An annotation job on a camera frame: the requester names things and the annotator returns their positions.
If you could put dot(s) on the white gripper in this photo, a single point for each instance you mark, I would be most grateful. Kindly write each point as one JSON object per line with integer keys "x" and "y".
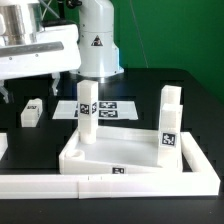
{"x": 56, "y": 50}

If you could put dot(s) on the white desk tabletop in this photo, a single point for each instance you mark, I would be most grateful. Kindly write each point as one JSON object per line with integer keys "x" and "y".
{"x": 117, "y": 150}

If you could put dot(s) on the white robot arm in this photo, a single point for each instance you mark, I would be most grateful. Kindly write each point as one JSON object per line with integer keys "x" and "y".
{"x": 21, "y": 21}

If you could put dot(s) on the white part at left edge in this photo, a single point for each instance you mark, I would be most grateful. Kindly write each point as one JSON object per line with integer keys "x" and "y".
{"x": 3, "y": 144}

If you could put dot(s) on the white L-shaped obstacle fixture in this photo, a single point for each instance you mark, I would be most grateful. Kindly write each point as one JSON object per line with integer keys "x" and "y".
{"x": 201, "y": 180}

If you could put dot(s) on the base plate with fiducial tags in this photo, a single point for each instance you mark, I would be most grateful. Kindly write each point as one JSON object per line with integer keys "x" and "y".
{"x": 108, "y": 110}

